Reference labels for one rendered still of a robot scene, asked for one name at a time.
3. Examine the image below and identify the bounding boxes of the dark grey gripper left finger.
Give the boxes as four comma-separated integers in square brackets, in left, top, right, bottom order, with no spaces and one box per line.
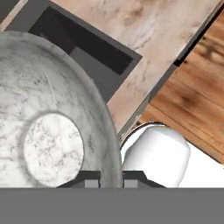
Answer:
[56,170,102,189]

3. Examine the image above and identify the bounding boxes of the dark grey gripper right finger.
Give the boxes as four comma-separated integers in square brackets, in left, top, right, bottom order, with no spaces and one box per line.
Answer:
[122,170,166,189]

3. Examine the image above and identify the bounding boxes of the white marble bowl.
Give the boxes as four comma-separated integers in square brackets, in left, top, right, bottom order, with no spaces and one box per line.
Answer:
[0,30,123,189]

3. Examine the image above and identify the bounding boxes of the dark grey sink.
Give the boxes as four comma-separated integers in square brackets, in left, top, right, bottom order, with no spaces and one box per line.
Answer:
[4,0,144,103]

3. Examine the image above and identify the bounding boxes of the white rounded object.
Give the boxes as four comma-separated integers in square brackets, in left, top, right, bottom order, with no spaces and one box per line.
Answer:
[120,122,193,188]

